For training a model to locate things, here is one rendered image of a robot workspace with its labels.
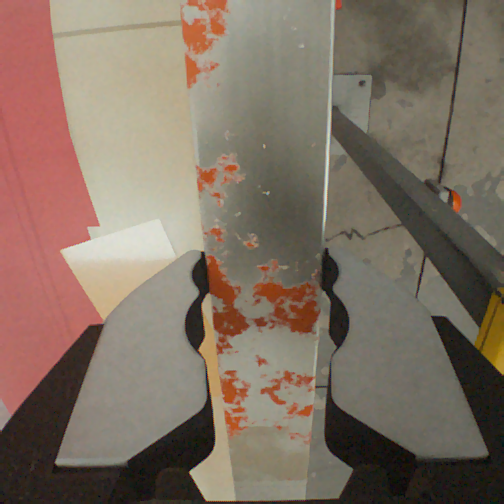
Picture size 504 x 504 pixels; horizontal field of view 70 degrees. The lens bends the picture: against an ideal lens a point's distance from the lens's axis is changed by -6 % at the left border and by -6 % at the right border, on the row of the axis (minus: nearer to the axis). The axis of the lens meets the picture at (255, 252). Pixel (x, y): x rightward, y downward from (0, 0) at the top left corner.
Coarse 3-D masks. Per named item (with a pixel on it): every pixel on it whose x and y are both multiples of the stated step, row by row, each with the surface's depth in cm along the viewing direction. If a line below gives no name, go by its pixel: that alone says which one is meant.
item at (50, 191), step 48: (0, 0) 11; (48, 0) 11; (0, 48) 12; (48, 48) 12; (0, 96) 13; (48, 96) 13; (0, 144) 14; (48, 144) 14; (0, 192) 15; (48, 192) 15
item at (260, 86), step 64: (192, 0) 9; (256, 0) 9; (320, 0) 9; (192, 64) 9; (256, 64) 9; (320, 64) 9; (192, 128) 10; (256, 128) 10; (320, 128) 10; (256, 192) 11; (320, 192) 11; (256, 256) 12; (320, 256) 12; (256, 320) 13; (256, 384) 15; (256, 448) 17
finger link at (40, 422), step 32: (64, 384) 8; (32, 416) 7; (64, 416) 7; (0, 448) 6; (32, 448) 6; (0, 480) 6; (32, 480) 6; (64, 480) 6; (96, 480) 6; (128, 480) 6
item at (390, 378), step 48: (336, 288) 10; (384, 288) 10; (336, 336) 10; (384, 336) 9; (432, 336) 8; (336, 384) 7; (384, 384) 7; (432, 384) 7; (336, 432) 7; (384, 432) 6; (432, 432) 6
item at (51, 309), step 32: (0, 256) 16; (32, 256) 16; (0, 288) 17; (32, 288) 17; (64, 288) 17; (0, 320) 18; (32, 320) 18; (64, 320) 18; (96, 320) 18; (0, 352) 19; (32, 352) 19; (64, 352) 19; (0, 384) 20; (32, 384) 20; (0, 416) 22
